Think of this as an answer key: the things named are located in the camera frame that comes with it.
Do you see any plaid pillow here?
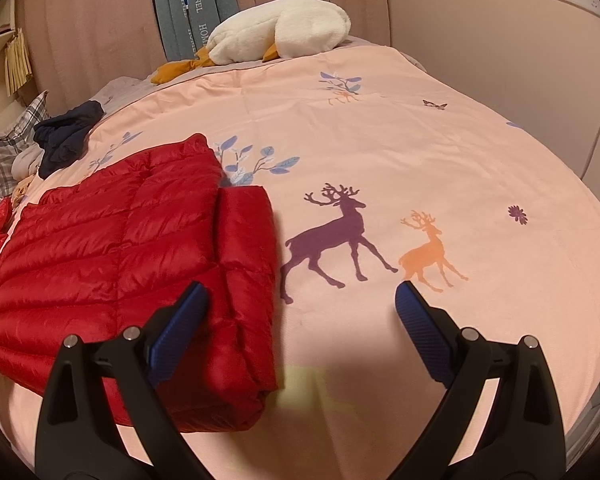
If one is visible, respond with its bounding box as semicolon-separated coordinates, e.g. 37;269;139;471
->
0;91;48;200

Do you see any blue grey lettered curtain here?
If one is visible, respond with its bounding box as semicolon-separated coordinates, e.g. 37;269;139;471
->
152;0;239;61

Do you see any red down puffer jacket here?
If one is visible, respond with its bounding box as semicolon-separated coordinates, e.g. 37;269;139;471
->
0;134;277;432

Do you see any pink deer print duvet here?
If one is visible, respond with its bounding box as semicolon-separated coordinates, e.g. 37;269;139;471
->
30;46;600;479

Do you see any yellow tassel hanging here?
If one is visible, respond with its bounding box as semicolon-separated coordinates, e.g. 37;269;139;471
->
4;29;33;96

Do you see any white goose plush toy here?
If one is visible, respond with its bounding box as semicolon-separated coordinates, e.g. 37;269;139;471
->
150;0;351;84

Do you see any grey garment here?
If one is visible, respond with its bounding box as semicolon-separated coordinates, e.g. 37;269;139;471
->
12;144;44;182

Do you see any pink curtain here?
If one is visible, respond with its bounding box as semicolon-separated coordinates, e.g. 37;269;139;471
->
16;0;391;115

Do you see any navy blue garment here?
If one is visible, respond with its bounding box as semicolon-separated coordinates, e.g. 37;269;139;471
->
33;100;105;180

